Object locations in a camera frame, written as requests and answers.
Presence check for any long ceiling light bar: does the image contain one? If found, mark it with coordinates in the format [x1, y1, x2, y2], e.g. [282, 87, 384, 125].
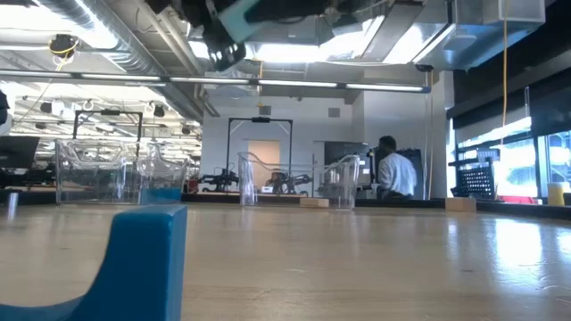
[0, 69, 432, 94]

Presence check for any yellow cylinder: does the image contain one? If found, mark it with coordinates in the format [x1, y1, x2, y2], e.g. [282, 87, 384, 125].
[547, 181, 567, 207]

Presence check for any natural wood cuboid block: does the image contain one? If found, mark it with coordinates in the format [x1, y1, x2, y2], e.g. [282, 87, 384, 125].
[444, 196, 477, 213]

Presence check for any blue wedge block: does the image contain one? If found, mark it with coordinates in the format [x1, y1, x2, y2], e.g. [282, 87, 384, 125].
[139, 186, 169, 206]

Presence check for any silver metal post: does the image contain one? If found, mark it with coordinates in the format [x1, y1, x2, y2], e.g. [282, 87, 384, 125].
[5, 192, 21, 220]

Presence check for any black gantry frame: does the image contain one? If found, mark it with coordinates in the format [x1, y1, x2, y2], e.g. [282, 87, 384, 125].
[226, 116, 294, 198]
[70, 108, 145, 148]

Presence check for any blue arch block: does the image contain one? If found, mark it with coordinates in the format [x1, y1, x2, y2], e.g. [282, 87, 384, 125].
[0, 203, 189, 321]

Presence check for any clear plastic bin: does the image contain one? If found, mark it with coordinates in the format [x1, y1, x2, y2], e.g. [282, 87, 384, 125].
[236, 151, 362, 210]
[54, 137, 189, 207]

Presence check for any black perforated crate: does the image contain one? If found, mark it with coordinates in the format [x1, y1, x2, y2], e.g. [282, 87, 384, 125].
[449, 156, 498, 200]

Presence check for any person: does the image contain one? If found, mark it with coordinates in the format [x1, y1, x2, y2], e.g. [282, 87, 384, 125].
[375, 135, 419, 201]

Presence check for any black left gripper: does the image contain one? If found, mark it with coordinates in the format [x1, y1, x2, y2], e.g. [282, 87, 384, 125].
[186, 0, 341, 73]

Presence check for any black round ceiling fixture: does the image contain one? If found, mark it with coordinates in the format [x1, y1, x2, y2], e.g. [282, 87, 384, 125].
[47, 33, 80, 60]

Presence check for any dark computer monitor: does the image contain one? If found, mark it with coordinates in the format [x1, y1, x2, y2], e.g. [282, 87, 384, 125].
[0, 135, 41, 172]

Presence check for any long mint green block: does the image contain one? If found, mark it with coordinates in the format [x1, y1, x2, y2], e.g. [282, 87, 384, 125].
[216, 0, 266, 45]

